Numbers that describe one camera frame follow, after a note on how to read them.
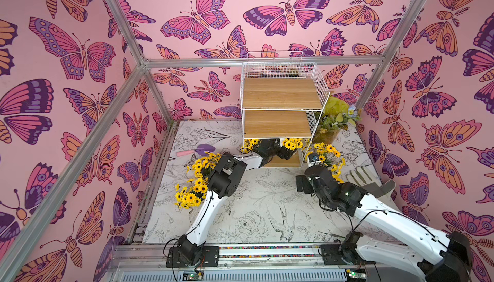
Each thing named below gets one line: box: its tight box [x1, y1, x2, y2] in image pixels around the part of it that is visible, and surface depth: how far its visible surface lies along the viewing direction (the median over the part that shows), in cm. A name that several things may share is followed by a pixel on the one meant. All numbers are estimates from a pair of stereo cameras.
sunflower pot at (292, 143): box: [282, 137, 304, 151], surface depth 92 cm
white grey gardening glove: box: [345, 162, 400, 210], surface depth 94 cm
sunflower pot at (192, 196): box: [174, 167, 215, 210], surface depth 78 cm
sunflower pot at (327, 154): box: [304, 142, 347, 167], surface depth 91 cm
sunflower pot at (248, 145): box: [239, 138, 261, 154], surface depth 93 cm
